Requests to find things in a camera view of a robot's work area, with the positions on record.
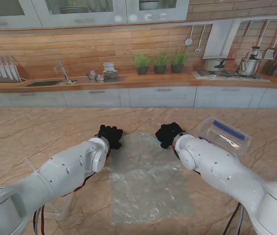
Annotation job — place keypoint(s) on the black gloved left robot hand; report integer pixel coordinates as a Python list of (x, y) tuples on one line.
[(112, 137)]

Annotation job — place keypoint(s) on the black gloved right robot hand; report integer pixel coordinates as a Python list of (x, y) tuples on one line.
[(167, 133)]

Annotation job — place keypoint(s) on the clear bubble film sheet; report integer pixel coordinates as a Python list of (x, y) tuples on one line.
[(148, 191)]

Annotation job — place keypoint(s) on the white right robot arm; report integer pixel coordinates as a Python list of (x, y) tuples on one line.
[(214, 166)]

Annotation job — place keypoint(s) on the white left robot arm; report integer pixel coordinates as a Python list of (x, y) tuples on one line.
[(55, 171)]

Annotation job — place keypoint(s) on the grey lower kitchen cabinets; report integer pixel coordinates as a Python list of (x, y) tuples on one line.
[(162, 96)]

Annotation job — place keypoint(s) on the grey kitchen cabinets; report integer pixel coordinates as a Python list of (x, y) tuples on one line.
[(84, 18), (162, 96)]

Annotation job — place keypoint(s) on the wooden kitchen countertop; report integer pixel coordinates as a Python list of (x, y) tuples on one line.
[(153, 82)]

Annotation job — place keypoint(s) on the small steel bowls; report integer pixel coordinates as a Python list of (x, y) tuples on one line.
[(99, 77)]

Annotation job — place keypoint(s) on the hanging steel utensil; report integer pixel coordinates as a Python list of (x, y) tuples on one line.
[(197, 50)]

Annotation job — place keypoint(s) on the grey upper kitchen cabinets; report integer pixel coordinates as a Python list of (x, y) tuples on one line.
[(84, 18)]

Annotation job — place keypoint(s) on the hanging steel grater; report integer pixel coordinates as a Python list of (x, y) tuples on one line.
[(269, 54)]

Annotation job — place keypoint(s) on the stack of white plates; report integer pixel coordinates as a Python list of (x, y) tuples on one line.
[(74, 10)]

